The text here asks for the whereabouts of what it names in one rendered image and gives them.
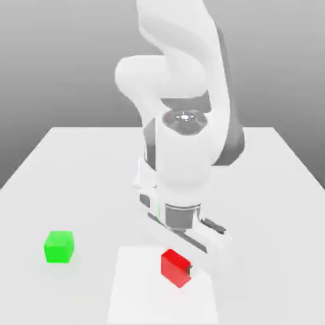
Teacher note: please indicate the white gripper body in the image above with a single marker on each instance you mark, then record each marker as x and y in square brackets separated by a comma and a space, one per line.
[213, 247]

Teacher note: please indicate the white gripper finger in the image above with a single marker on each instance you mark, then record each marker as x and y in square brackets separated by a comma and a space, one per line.
[190, 270]

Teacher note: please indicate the small red cube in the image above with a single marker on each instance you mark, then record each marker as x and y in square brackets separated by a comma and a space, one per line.
[175, 267]

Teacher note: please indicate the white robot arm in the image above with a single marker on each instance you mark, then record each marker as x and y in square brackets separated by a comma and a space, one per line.
[182, 157]

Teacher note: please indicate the small green cube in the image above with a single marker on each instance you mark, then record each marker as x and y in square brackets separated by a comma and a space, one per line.
[59, 247]

